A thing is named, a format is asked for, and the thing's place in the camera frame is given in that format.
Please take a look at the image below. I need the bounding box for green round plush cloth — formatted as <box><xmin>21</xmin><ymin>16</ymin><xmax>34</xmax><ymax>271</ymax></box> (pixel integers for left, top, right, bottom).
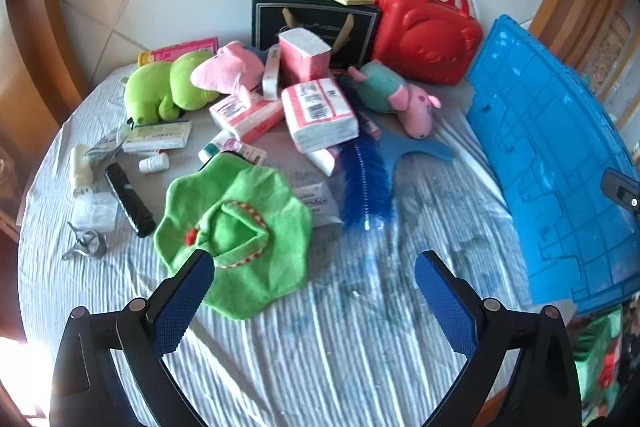
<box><xmin>153</xmin><ymin>153</ymin><xmax>313</xmax><ymax>320</ymax></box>

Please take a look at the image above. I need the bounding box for green frog plush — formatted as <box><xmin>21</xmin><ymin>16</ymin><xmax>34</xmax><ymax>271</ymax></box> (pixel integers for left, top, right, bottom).
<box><xmin>124</xmin><ymin>51</ymin><xmax>221</xmax><ymax>125</ymax></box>

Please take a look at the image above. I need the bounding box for black cylindrical tube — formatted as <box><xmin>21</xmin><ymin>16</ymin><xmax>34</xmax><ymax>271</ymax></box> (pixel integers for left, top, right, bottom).
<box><xmin>104</xmin><ymin>163</ymin><xmax>157</xmax><ymax>239</ymax></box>

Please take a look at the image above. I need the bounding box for pig plush in teal dress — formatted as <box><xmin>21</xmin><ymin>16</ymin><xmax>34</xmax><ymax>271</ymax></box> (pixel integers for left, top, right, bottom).
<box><xmin>348</xmin><ymin>61</ymin><xmax>442</xmax><ymax>140</ymax></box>

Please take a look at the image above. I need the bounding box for white medicine box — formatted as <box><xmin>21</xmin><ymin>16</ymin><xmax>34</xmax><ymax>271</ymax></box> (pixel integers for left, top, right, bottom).
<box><xmin>122</xmin><ymin>120</ymin><xmax>193</xmax><ymax>154</ymax></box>

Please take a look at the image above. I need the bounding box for small white pill bottle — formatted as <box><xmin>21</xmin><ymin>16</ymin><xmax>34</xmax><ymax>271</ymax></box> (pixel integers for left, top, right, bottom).
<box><xmin>139</xmin><ymin>153</ymin><xmax>171</xmax><ymax>174</ymax></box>

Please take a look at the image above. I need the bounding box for clear plastic packet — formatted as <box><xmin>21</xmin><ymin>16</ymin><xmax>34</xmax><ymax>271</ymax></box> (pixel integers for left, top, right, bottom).
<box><xmin>70</xmin><ymin>192</ymin><xmax>118</xmax><ymax>230</ymax></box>

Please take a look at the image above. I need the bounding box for small tissue pack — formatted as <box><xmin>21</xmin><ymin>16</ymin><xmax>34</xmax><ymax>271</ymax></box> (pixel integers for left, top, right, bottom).
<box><xmin>306</xmin><ymin>147</ymin><xmax>342</xmax><ymax>176</ymax></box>

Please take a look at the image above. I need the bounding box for pink lip balm stick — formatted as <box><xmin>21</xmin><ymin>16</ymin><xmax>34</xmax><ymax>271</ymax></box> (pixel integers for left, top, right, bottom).
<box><xmin>357</xmin><ymin>109</ymin><xmax>383</xmax><ymax>138</ymax></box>

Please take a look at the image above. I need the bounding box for white labelled flat packet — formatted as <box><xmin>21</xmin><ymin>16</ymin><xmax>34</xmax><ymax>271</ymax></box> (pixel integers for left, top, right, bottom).
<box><xmin>292</xmin><ymin>182</ymin><xmax>343</xmax><ymax>228</ymax></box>

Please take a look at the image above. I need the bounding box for pink yellow cylindrical can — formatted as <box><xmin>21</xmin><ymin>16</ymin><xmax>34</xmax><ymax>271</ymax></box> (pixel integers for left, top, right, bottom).
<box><xmin>138</xmin><ymin>36</ymin><xmax>220</xmax><ymax>66</ymax></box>

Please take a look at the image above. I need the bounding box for black gift bag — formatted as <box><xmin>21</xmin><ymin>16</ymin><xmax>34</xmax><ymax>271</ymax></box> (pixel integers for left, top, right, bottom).
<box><xmin>251</xmin><ymin>0</ymin><xmax>383</xmax><ymax>68</ymax></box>

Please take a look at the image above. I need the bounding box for silver foil packet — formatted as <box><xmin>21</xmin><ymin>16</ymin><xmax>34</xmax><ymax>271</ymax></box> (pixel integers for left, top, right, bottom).
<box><xmin>84</xmin><ymin>123</ymin><xmax>132</xmax><ymax>159</ymax></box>

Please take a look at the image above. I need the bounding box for small pink patterned box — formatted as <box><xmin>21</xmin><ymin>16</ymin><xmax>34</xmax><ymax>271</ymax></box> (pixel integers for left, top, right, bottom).
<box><xmin>220</xmin><ymin>138</ymin><xmax>268</xmax><ymax>168</ymax></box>

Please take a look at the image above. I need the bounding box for pink pig plush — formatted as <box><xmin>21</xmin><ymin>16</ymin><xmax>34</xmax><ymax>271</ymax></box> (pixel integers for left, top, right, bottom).
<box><xmin>191</xmin><ymin>40</ymin><xmax>266</xmax><ymax>100</ymax></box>

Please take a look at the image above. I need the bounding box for blue plastic crate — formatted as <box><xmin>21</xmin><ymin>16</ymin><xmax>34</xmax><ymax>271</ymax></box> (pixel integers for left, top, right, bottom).
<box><xmin>466</xmin><ymin>14</ymin><xmax>640</xmax><ymax>318</ymax></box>

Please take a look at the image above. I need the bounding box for grey metal clip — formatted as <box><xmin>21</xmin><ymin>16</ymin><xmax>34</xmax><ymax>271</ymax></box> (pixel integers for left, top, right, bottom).
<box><xmin>61</xmin><ymin>222</ymin><xmax>107</xmax><ymax>262</ymax></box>

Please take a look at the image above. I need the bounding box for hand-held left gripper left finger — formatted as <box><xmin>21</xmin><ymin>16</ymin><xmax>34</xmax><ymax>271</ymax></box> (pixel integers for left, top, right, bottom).
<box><xmin>48</xmin><ymin>249</ymin><xmax>216</xmax><ymax>427</ymax></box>

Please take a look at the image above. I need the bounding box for pink white tissue pack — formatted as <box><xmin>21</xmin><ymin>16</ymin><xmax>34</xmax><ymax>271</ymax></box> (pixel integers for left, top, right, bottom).
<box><xmin>209</xmin><ymin>93</ymin><xmax>286</xmax><ymax>142</ymax></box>

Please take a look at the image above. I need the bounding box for green shopping bag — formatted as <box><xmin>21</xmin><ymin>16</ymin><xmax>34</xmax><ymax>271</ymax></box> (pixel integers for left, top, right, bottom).
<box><xmin>572</xmin><ymin>307</ymin><xmax>626</xmax><ymax>408</ymax></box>

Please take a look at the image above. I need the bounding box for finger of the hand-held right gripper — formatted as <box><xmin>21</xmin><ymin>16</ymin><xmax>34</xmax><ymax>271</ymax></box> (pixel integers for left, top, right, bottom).
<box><xmin>601</xmin><ymin>168</ymin><xmax>640</xmax><ymax>214</ymax></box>

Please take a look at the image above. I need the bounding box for pink upright tissue pack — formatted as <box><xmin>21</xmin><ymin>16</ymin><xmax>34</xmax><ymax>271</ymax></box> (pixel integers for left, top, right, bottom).
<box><xmin>278</xmin><ymin>28</ymin><xmax>332</xmax><ymax>85</ymax></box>

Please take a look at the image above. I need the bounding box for dark wooden frame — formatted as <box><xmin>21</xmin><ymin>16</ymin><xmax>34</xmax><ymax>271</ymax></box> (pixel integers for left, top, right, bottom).
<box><xmin>0</xmin><ymin>0</ymin><xmax>88</xmax><ymax>130</ymax></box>

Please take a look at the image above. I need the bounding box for red bear suitcase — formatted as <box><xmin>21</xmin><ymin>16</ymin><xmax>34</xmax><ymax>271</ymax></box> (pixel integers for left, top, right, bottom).
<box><xmin>372</xmin><ymin>0</ymin><xmax>484</xmax><ymax>86</ymax></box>

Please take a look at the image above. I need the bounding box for striped bed sheet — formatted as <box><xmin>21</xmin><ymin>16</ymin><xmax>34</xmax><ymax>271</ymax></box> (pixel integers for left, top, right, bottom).
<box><xmin>17</xmin><ymin>57</ymin><xmax>576</xmax><ymax>427</ymax></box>

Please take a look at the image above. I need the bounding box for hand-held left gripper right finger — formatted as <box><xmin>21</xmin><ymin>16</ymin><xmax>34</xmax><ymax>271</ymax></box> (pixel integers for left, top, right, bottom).
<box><xmin>415</xmin><ymin>249</ymin><xmax>583</xmax><ymax>427</ymax></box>

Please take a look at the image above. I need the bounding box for narrow pink white box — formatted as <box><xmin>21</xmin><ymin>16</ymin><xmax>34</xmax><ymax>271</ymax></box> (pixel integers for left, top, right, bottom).
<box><xmin>262</xmin><ymin>44</ymin><xmax>282</xmax><ymax>102</ymax></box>

